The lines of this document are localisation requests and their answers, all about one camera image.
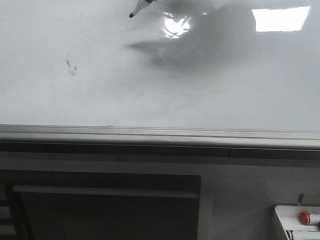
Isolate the white whiteboard marker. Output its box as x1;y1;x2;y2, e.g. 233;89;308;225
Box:
128;0;154;18

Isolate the grey aluminium whiteboard tray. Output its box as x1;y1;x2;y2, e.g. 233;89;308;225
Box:
0;124;320;159

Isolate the white whiteboard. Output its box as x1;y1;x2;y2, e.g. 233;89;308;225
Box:
0;0;320;131

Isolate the dark cabinet opening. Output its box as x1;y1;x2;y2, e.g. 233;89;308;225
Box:
0;170;201;240

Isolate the red emergency stop button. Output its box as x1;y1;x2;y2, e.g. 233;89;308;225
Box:
299;212;311;225

